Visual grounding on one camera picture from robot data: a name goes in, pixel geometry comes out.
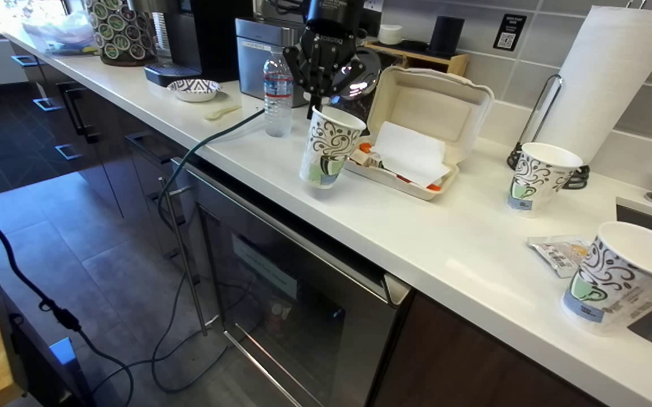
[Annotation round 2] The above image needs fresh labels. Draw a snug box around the black cabinet handle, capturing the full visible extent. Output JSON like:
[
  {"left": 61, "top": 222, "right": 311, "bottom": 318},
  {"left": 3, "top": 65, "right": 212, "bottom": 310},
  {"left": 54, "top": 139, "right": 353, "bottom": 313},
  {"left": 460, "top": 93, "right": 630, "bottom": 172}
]
[{"left": 56, "top": 82, "right": 100, "bottom": 145}]

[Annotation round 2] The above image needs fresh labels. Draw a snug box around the black floor cable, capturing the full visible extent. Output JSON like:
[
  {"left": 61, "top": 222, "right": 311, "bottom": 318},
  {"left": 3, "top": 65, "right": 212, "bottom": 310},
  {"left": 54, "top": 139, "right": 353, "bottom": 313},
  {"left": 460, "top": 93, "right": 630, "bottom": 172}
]
[{"left": 0, "top": 200, "right": 135, "bottom": 407}]

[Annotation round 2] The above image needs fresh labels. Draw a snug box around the stainless steel dishwasher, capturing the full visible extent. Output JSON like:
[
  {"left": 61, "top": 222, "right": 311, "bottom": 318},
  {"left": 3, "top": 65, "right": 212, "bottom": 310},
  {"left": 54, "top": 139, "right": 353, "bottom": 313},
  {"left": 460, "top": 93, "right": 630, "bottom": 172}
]
[{"left": 168, "top": 158, "right": 414, "bottom": 407}]

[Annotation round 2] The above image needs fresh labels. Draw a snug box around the wooden rack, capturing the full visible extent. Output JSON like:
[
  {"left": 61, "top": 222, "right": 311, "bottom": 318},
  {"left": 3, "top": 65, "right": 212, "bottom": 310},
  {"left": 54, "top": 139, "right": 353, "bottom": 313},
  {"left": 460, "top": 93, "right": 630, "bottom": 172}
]
[{"left": 360, "top": 39, "right": 474, "bottom": 80}]

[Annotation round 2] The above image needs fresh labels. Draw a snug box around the clear plastic bag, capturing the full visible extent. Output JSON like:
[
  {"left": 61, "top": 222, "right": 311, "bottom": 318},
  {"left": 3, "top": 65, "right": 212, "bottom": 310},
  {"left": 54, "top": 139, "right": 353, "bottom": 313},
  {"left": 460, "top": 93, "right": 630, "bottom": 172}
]
[{"left": 21, "top": 10, "right": 100, "bottom": 56}]

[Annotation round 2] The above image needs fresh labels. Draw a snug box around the small white container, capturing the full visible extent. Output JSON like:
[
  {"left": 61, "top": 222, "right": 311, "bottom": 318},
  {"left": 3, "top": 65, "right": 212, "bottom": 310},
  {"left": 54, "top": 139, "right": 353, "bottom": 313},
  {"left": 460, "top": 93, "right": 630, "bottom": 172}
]
[{"left": 376, "top": 23, "right": 406, "bottom": 48}]

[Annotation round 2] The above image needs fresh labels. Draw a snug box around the small foil packet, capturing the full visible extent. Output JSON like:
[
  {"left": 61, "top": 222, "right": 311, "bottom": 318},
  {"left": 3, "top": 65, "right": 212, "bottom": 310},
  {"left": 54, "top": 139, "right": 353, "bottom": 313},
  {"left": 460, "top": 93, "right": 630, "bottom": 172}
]
[{"left": 525, "top": 232, "right": 593, "bottom": 281}]

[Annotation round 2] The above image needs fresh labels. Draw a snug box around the black wall plate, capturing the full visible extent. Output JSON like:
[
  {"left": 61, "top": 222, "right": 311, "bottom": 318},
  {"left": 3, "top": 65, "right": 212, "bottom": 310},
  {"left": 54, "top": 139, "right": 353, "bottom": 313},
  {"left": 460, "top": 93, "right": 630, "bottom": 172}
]
[{"left": 492, "top": 12, "right": 530, "bottom": 54}]

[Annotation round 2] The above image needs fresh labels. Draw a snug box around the black wire towel holder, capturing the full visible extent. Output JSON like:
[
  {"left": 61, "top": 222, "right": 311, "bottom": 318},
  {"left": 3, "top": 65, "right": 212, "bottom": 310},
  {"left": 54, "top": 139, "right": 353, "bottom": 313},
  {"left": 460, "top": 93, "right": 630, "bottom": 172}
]
[{"left": 505, "top": 73, "right": 593, "bottom": 192}]

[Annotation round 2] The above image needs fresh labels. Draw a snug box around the white paper towel roll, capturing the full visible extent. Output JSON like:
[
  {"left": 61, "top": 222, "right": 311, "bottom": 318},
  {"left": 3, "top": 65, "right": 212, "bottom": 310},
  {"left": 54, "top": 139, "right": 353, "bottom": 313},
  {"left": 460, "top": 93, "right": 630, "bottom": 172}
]
[{"left": 537, "top": 5, "right": 652, "bottom": 168}]

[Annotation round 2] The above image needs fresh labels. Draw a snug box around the black equipment box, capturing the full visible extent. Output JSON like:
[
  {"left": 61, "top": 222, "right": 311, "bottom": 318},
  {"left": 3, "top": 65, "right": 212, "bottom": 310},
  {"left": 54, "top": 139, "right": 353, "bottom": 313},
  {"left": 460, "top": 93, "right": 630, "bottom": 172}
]
[{"left": 7, "top": 310, "right": 96, "bottom": 407}]

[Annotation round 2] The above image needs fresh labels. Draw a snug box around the white paper napkin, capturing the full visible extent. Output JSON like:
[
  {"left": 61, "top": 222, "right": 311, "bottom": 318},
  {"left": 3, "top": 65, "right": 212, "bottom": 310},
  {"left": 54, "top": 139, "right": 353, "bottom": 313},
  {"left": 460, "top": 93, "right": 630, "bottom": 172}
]
[{"left": 373, "top": 119, "right": 453, "bottom": 191}]

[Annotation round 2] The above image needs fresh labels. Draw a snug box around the clear plastic water bottle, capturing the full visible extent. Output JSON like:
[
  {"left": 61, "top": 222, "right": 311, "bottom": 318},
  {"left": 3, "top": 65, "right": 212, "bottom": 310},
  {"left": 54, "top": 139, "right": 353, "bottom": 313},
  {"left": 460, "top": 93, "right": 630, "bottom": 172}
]
[{"left": 263, "top": 48, "right": 297, "bottom": 140}]

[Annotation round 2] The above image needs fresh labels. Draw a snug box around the white plastic spoon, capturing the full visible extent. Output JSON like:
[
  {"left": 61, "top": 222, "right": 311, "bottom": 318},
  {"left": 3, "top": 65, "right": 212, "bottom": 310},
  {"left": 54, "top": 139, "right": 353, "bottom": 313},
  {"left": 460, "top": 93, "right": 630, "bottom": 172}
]
[{"left": 202, "top": 99, "right": 245, "bottom": 124}]

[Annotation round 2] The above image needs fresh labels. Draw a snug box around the silver metal canister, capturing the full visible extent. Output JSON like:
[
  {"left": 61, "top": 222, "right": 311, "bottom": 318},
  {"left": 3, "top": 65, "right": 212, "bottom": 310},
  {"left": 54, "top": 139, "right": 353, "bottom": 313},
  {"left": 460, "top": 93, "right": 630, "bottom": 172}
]
[{"left": 233, "top": 15, "right": 311, "bottom": 109}]

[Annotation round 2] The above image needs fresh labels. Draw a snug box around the black round glossy appliance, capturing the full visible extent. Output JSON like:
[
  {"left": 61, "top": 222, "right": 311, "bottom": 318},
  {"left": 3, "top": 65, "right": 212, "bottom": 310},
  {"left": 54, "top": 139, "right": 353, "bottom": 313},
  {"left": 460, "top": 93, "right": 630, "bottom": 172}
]
[{"left": 332, "top": 50, "right": 384, "bottom": 123}]

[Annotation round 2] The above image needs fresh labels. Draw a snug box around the large patterned paper cup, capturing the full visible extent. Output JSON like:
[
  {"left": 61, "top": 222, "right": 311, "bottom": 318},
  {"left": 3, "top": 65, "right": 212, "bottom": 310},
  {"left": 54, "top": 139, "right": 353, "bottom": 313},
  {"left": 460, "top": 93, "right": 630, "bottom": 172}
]
[{"left": 561, "top": 219, "right": 652, "bottom": 331}]

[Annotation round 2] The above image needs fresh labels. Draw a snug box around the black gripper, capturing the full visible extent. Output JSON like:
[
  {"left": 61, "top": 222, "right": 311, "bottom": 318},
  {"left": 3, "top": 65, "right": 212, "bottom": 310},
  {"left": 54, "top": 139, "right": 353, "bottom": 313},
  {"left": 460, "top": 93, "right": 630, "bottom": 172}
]
[{"left": 280, "top": 0, "right": 367, "bottom": 119}]

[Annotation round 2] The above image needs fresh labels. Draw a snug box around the beige clamshell takeout box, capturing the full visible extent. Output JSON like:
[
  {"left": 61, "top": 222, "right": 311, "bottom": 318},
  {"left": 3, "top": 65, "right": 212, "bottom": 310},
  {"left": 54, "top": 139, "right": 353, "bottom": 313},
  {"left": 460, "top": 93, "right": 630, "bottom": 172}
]
[{"left": 345, "top": 63, "right": 499, "bottom": 204}]

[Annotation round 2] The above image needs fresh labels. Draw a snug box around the green circle patterned container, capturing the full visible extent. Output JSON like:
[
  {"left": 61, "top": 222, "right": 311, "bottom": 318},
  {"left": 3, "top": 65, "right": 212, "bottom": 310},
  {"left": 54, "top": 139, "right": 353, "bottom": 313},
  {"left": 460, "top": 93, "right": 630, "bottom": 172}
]
[{"left": 84, "top": 0, "right": 158, "bottom": 67}]

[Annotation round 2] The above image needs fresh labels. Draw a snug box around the blue green power cable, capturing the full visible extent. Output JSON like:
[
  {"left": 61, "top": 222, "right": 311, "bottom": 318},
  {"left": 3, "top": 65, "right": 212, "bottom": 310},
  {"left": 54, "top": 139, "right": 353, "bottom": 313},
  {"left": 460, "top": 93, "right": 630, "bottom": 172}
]
[{"left": 87, "top": 106, "right": 269, "bottom": 399}]

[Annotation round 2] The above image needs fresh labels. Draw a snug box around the black coffee machine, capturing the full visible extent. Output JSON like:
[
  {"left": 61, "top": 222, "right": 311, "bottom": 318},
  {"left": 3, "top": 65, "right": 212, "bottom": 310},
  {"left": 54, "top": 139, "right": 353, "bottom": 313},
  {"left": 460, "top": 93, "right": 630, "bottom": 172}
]
[{"left": 142, "top": 0, "right": 259, "bottom": 88}]

